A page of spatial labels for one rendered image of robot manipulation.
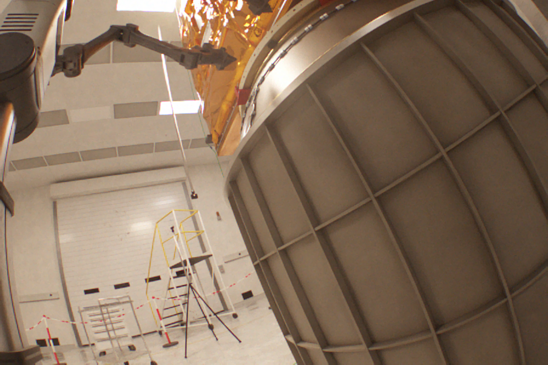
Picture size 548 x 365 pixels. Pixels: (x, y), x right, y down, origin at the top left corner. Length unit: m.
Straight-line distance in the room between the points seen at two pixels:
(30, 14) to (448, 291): 1.16
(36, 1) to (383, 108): 0.93
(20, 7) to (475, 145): 1.12
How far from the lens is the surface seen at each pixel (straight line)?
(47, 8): 0.74
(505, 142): 0.69
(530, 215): 0.70
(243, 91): 1.45
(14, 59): 0.58
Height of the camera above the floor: 0.72
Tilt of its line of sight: 23 degrees up
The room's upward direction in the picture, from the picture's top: 24 degrees counter-clockwise
